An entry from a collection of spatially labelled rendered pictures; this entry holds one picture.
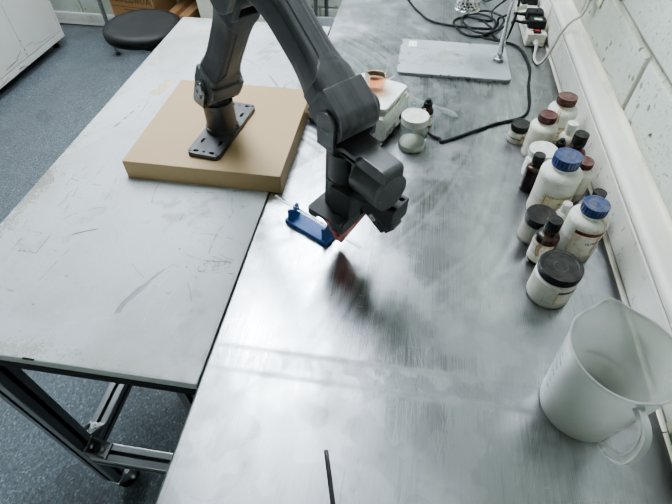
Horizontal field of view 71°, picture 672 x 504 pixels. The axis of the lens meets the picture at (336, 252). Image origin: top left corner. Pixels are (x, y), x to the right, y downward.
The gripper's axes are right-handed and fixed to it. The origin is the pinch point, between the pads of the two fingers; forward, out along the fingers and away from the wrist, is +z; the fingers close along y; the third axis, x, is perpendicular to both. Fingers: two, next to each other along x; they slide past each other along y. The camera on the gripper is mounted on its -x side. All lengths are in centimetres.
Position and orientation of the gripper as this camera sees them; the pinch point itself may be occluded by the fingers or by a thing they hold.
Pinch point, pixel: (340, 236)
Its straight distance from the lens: 82.7
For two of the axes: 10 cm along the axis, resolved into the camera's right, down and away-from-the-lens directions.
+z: -0.3, 6.4, 7.7
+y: 6.2, -5.9, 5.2
